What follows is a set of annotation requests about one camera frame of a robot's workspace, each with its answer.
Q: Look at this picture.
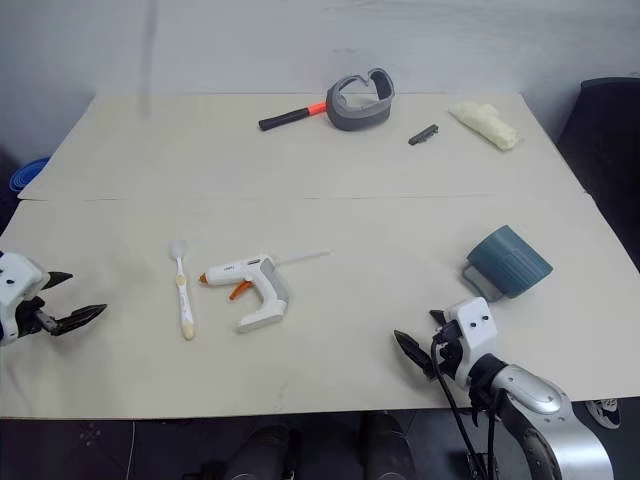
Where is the white grey glue gun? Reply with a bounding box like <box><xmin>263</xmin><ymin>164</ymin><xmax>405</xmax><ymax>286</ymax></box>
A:
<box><xmin>197</xmin><ymin>249</ymin><xmax>332</xmax><ymax>335</ymax></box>

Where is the small dark grey clip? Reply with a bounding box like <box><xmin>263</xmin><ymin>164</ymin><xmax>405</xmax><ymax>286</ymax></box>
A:
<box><xmin>406</xmin><ymin>123</ymin><xmax>441</xmax><ymax>148</ymax></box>

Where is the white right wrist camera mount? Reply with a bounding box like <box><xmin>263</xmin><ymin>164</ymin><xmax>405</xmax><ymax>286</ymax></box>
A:
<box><xmin>446</xmin><ymin>296</ymin><xmax>502</xmax><ymax>387</ymax></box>

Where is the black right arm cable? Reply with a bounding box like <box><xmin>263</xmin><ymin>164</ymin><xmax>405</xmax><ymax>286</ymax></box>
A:
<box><xmin>430</xmin><ymin>335</ymin><xmax>502</xmax><ymax>480</ymax></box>

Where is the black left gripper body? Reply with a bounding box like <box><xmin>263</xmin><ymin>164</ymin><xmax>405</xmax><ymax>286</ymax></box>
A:
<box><xmin>13</xmin><ymin>294</ymin><xmax>56</xmax><ymax>342</ymax></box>

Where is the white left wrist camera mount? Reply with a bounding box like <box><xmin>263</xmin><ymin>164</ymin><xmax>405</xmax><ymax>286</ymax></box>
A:
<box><xmin>0</xmin><ymin>251</ymin><xmax>52</xmax><ymax>347</ymax></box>

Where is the white black sneaker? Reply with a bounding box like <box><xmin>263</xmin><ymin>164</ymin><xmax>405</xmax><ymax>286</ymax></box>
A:
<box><xmin>584</xmin><ymin>398</ymin><xmax>624</xmax><ymax>429</ymax></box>

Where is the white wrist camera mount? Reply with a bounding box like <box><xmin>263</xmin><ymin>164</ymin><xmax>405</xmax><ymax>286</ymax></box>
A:
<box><xmin>446</xmin><ymin>296</ymin><xmax>502</xmax><ymax>387</ymax></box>
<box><xmin>0</xmin><ymin>251</ymin><xmax>52</xmax><ymax>347</ymax></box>

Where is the cream rolled towel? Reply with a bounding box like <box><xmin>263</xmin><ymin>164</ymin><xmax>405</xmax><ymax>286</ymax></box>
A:
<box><xmin>447</xmin><ymin>100</ymin><xmax>520</xmax><ymax>153</ymax></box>

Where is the white and yellow toothbrush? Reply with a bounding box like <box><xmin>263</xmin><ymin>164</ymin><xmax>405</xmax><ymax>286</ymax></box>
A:
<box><xmin>168</xmin><ymin>239</ymin><xmax>198</xmax><ymax>343</ymax></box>

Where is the black orange handled hammer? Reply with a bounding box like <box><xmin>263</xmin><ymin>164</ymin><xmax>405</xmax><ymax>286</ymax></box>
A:
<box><xmin>257</xmin><ymin>100</ymin><xmax>329</xmax><ymax>133</ymax></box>

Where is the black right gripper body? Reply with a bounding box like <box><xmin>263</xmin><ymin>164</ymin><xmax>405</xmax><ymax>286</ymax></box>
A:
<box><xmin>429</xmin><ymin>319</ymin><xmax>466</xmax><ymax>382</ymax></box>

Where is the grey curved headband device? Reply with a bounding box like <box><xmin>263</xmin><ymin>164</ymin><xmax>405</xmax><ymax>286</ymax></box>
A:
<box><xmin>325</xmin><ymin>67</ymin><xmax>397</xmax><ymax>133</ymax></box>

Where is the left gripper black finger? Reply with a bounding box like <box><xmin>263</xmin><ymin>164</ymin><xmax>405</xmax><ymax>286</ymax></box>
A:
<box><xmin>48</xmin><ymin>303</ymin><xmax>109</xmax><ymax>337</ymax></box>
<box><xmin>43</xmin><ymin>271</ymin><xmax>75</xmax><ymax>295</ymax></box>

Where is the teal ribbed plastic cup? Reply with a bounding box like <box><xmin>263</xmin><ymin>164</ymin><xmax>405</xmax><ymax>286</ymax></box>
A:
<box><xmin>459</xmin><ymin>224</ymin><xmax>555</xmax><ymax>304</ymax></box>

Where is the black chair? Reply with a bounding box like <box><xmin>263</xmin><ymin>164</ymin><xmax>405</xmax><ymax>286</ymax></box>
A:
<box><xmin>553</xmin><ymin>76</ymin><xmax>640</xmax><ymax>204</ymax></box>

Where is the blue round plastic object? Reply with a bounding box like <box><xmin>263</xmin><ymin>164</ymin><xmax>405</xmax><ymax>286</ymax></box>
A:
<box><xmin>9</xmin><ymin>156</ymin><xmax>52</xmax><ymax>192</ymax></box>

